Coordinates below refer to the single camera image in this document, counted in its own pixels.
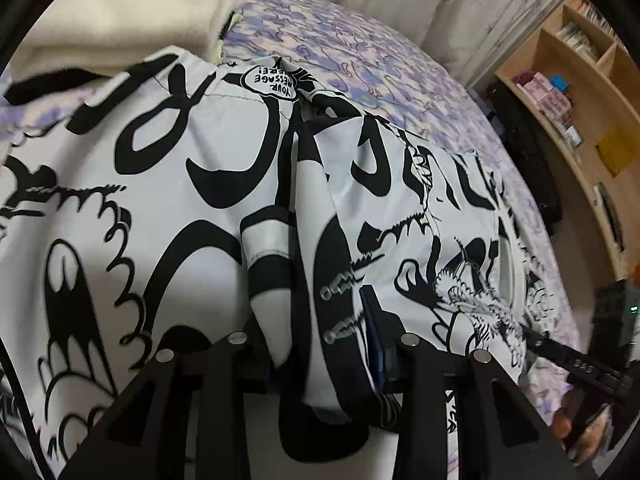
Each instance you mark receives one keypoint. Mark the cream folded cloth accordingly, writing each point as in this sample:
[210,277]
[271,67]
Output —
[125,10]

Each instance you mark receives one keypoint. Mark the purple floral bed sheet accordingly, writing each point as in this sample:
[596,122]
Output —
[375,60]

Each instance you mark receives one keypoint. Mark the wooden shelf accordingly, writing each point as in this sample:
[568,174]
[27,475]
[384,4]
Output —
[547,47]

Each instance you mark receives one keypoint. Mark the black and white printed garment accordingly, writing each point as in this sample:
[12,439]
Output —
[150,185]

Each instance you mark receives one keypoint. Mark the dark book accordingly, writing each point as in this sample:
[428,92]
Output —
[609,215]

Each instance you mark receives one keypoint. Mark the yellow envelope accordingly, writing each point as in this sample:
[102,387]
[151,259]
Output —
[617,152]

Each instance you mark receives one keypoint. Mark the row of books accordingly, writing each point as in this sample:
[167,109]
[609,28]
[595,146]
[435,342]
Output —
[577,40]

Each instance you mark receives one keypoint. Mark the black bag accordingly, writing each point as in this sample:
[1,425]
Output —
[520,160]

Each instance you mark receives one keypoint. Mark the blue box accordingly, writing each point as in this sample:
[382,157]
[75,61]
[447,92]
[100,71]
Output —
[560,83]

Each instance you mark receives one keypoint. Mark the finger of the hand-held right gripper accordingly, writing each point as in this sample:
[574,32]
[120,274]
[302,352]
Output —
[550,347]

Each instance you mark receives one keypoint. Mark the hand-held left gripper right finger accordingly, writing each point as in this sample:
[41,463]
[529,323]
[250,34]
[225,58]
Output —
[377,355]

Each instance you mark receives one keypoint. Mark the pink boxes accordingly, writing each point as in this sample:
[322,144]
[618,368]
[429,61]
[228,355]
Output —
[542,97]

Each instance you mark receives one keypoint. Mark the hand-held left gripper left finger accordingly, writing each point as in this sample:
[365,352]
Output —
[225,385]

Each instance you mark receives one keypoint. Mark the person's right hand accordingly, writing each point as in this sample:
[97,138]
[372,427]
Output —
[565,427]

